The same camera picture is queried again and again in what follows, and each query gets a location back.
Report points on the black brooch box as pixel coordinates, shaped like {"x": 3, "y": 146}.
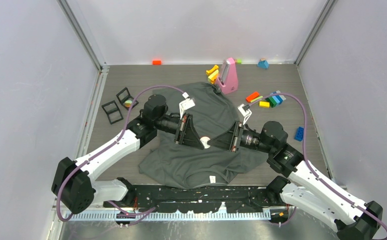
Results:
{"x": 113, "y": 112}
{"x": 126, "y": 99}

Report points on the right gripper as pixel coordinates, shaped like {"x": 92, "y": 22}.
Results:
{"x": 225, "y": 141}

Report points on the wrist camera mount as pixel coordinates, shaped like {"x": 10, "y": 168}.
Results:
{"x": 185, "y": 104}
{"x": 245, "y": 111}

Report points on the small yellow block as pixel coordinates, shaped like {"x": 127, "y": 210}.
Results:
{"x": 264, "y": 104}

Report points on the lime green block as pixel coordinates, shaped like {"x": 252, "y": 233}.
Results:
{"x": 256, "y": 99}

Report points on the orange long block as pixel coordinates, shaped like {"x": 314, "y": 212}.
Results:
{"x": 252, "y": 96}

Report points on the grey t-shirt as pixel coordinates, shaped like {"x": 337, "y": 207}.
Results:
{"x": 185, "y": 167}

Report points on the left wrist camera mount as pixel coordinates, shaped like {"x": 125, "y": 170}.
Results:
{"x": 185, "y": 104}

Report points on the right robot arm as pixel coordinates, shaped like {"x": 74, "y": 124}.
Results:
{"x": 302, "y": 185}

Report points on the pink metronome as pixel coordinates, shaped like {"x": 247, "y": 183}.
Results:
{"x": 227, "y": 78}

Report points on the black brooch box near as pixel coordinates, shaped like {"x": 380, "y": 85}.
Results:
{"x": 113, "y": 112}

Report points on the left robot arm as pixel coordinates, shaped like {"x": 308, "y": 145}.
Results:
{"x": 76, "y": 183}

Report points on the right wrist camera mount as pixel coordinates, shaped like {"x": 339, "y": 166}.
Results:
{"x": 245, "y": 111}

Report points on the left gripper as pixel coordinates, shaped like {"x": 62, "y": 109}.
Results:
{"x": 186, "y": 134}

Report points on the red block by wall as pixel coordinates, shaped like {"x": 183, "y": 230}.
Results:
{"x": 156, "y": 61}

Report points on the black brooch box far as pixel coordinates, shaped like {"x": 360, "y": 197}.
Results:
{"x": 126, "y": 99}

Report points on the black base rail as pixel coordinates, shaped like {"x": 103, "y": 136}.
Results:
{"x": 209, "y": 199}

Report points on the stacked blue green bricks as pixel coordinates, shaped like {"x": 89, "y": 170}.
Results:
{"x": 275, "y": 100}

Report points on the blue triangular block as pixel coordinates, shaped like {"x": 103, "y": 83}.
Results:
{"x": 263, "y": 63}

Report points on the blue flat brick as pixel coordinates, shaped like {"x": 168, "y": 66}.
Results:
{"x": 299, "y": 134}

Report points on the yellow curved blocks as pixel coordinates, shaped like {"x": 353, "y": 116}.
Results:
{"x": 212, "y": 74}

